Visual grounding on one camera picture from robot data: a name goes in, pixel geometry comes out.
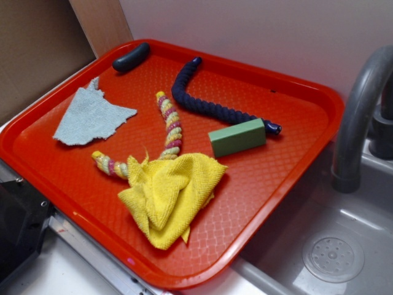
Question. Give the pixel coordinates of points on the yellow microfibre cloth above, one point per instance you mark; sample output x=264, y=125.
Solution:
x=164, y=196

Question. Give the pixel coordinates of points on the light blue cloth piece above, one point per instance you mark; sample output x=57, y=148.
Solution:
x=90, y=116

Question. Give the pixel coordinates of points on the red plastic tray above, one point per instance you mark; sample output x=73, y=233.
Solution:
x=256, y=180

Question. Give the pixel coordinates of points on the grey toy faucet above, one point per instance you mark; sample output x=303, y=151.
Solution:
x=368, y=110

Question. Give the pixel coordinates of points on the green rectangular block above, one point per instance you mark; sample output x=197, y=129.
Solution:
x=237, y=138

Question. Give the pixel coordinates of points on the grey plastic sink basin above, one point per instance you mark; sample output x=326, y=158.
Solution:
x=320, y=241

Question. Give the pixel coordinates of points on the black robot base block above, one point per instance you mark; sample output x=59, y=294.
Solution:
x=25, y=215

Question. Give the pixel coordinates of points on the dark grey curved sausage toy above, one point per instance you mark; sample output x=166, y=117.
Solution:
x=132, y=59

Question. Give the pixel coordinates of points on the brown cardboard panel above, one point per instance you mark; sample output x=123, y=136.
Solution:
x=42, y=44

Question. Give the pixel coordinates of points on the wooden board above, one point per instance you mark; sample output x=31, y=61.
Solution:
x=103, y=22

